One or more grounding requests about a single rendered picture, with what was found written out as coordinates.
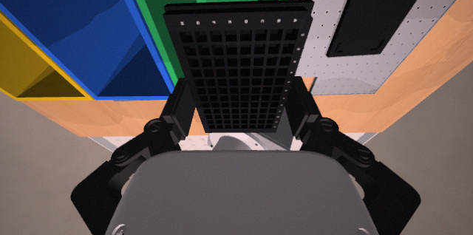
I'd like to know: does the yellow open-top bin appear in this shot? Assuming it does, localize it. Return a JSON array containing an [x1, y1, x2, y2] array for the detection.
[[0, 11, 94, 101]]

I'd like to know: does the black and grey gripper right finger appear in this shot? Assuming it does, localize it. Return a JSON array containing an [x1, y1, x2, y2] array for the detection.
[[285, 76, 421, 235]]

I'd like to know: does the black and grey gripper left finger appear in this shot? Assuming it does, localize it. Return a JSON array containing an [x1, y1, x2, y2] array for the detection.
[[70, 78, 196, 235]]

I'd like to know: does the blue bin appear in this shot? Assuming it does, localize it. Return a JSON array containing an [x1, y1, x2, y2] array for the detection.
[[0, 0, 175, 101]]

